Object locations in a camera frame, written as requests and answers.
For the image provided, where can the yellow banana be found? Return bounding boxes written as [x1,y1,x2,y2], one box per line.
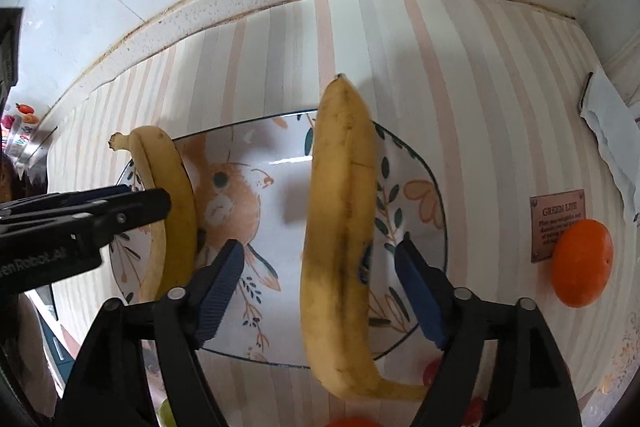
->
[108,124,200,305]
[299,74,426,401]

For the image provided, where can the orange tangerine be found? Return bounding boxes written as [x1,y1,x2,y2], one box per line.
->
[550,219,614,308]
[326,416,382,427]

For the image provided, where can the striped tablecloth with cat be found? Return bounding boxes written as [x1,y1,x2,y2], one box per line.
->
[47,0,639,425]

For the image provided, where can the green apple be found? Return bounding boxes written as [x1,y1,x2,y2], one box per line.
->
[157,399,177,427]

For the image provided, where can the oval floral ceramic plate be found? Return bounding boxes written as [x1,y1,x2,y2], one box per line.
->
[107,108,447,369]

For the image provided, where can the colourful wall stickers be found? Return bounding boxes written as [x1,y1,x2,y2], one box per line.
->
[1,103,40,159]

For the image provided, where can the black range hood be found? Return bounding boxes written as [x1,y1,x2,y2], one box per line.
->
[0,8,23,109]

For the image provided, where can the cherry tomato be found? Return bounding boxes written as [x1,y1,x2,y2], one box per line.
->
[461,397,486,427]
[422,358,442,387]

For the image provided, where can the white folded tissue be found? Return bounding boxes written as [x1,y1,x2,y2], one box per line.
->
[579,66,639,225]

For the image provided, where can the black phone under tissue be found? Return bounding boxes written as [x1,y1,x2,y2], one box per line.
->
[577,72,593,114]

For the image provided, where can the brown green life label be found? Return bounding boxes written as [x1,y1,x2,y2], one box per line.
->
[529,188,586,263]

